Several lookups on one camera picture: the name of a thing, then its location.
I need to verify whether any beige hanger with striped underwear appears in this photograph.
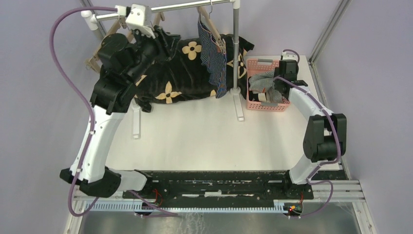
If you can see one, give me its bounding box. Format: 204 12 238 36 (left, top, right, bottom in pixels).
152 12 165 26

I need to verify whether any grey white striped underwear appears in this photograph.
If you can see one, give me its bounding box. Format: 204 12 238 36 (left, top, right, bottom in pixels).
248 70 283 103

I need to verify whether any black underwear cream waistband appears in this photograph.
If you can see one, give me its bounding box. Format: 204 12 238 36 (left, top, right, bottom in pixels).
249 91 275 103

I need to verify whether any navy striped underwear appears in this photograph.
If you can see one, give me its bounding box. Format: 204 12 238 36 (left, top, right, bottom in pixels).
197 20 227 98

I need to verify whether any beige hanger with navy underwear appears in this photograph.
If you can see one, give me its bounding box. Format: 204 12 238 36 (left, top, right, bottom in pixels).
197 6 226 52

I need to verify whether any beige clip hanger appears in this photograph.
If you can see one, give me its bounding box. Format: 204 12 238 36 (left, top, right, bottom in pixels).
120 18 134 42

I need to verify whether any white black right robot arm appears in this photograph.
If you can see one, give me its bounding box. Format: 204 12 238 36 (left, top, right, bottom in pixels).
274 59 347 199

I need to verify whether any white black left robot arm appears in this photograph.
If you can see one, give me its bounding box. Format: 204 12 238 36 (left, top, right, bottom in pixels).
59 27 181 198

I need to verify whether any empty beige hanger far left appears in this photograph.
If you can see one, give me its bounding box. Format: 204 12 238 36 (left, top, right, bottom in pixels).
85 19 126 74

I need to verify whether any black floral blanket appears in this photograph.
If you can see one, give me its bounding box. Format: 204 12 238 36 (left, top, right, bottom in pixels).
134 34 255 113

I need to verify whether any pink plastic basket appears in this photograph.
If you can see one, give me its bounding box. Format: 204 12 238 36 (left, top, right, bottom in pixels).
246 58 290 112

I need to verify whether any silver white clothes rack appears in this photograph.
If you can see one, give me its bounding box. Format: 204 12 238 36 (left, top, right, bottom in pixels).
80 0 246 140

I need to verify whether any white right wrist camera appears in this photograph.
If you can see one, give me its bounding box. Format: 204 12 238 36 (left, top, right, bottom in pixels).
281 53 295 60

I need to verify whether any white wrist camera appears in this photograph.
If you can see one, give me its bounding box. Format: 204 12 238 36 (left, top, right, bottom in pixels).
115 4 156 39
281 53 295 60

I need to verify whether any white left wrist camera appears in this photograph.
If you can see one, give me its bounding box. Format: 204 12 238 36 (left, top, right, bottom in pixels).
115 4 156 39

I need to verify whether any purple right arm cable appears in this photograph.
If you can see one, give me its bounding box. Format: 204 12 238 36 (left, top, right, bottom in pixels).
273 49 342 218

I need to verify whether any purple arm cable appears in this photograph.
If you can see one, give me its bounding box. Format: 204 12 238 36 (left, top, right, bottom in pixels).
49 6 179 217
273 49 342 218

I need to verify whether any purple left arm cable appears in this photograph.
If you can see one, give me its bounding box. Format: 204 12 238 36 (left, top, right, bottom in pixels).
49 6 179 217

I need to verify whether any light blue cable duct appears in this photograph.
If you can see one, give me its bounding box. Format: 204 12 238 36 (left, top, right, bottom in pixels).
85 200 288 214

